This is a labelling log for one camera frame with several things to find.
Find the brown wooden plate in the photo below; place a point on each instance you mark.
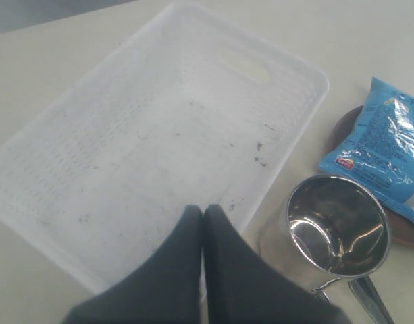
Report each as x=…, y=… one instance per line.
x=401, y=228

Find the blue snack packet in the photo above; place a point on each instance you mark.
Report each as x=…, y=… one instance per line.
x=379, y=151

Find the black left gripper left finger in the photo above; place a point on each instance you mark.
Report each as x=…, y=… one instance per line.
x=164, y=289

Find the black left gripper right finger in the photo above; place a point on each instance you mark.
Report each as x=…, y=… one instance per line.
x=242, y=288

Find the white perforated plastic basket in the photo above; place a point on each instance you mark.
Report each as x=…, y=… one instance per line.
x=191, y=110

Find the shiny stainless steel cup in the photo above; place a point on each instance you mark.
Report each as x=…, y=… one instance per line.
x=328, y=229

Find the steel cutlery handle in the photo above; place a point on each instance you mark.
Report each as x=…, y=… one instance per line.
x=365, y=292

